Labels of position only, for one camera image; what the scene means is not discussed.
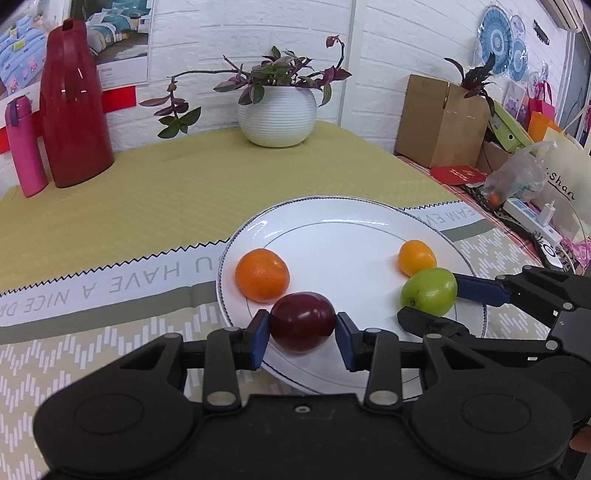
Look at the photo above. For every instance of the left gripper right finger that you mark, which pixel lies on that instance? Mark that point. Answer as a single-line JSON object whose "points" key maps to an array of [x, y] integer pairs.
{"points": [[378, 352]]}

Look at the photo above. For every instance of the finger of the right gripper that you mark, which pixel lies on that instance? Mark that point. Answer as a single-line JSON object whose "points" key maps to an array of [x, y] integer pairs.
{"points": [[484, 291], [420, 324]]}

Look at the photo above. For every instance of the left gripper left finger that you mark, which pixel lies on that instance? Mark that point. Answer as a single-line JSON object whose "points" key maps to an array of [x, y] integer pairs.
{"points": [[229, 350]]}

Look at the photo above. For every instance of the small green apple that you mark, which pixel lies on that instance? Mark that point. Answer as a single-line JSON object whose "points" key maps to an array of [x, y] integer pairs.
{"points": [[432, 291]]}

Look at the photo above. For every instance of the small yellow orange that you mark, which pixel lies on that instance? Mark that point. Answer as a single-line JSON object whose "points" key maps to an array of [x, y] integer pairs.
{"points": [[415, 256]]}

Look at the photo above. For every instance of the dark red plum front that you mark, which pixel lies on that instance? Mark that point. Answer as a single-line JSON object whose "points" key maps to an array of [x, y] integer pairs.
{"points": [[300, 322]]}

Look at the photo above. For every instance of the orange mandarin front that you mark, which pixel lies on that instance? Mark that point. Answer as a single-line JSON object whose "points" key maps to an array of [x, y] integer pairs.
{"points": [[262, 276]]}

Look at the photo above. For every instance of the person hand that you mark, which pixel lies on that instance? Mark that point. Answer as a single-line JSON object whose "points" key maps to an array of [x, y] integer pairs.
{"points": [[581, 442]]}

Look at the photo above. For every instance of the plaid cloth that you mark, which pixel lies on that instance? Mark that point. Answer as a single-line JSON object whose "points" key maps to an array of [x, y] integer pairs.
{"points": [[503, 221]]}

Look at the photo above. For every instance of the white power strip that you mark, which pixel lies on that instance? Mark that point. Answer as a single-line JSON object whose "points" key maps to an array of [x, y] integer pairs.
{"points": [[545, 236]]}

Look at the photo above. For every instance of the clear plastic bag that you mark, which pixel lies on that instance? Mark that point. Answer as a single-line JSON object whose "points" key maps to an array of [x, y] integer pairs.
{"points": [[523, 176]]}

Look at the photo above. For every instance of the red envelope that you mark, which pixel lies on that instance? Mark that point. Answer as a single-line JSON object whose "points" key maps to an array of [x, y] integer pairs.
{"points": [[457, 175]]}

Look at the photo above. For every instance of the white tote bag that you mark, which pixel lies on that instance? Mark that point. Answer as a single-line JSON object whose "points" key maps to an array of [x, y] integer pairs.
{"points": [[567, 179]]}

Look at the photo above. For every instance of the patterned tablecloth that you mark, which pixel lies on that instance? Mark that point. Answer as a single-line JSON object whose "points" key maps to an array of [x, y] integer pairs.
{"points": [[91, 272]]}

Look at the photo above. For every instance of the green box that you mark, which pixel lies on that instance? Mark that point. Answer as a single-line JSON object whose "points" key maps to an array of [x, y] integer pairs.
{"points": [[508, 132]]}

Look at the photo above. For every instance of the brown cardboard box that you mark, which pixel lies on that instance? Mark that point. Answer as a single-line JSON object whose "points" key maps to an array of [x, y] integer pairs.
{"points": [[440, 126]]}

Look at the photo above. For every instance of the dark purple potted plant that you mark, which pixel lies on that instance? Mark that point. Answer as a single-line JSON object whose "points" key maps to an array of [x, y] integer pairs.
{"points": [[476, 79]]}

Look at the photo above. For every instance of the red thermos jug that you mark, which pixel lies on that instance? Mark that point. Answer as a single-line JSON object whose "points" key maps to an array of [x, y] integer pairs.
{"points": [[75, 132]]}

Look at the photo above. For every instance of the white pot purple plant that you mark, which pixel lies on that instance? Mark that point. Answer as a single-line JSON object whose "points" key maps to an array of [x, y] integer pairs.
{"points": [[278, 99]]}

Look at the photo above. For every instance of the pink water bottle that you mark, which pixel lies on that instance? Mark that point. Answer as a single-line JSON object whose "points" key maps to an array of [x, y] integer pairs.
{"points": [[24, 148]]}

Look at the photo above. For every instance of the blue wall decoration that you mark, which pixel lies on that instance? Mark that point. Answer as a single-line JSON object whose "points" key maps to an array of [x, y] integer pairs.
{"points": [[504, 36]]}

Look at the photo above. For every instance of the bedding wall poster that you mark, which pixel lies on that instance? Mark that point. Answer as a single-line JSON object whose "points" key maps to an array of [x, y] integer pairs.
{"points": [[107, 39]]}

